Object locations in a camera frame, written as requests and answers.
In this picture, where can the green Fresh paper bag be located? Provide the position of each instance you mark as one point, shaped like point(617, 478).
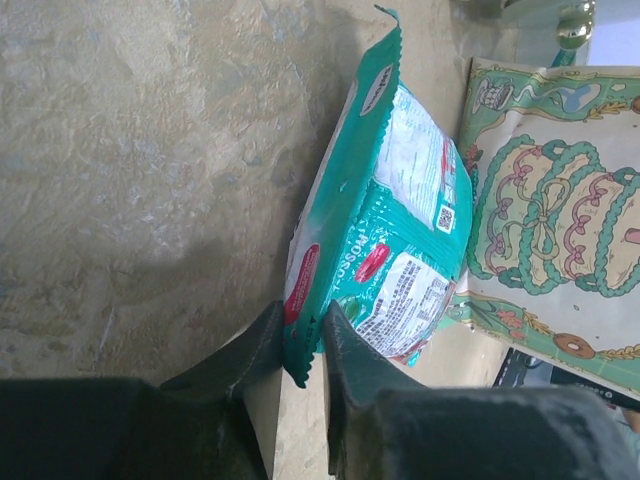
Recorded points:
point(552, 263)

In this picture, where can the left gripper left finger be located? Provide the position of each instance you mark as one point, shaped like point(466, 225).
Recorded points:
point(195, 425)

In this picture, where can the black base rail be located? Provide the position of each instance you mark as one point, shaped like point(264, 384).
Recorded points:
point(521, 370)

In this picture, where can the teal snack packet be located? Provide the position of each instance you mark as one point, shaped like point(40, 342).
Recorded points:
point(384, 230)

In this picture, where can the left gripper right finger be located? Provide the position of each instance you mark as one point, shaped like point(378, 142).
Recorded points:
point(383, 424)

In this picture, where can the pastel mini drawer cabinet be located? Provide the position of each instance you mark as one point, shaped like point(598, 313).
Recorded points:
point(572, 20)

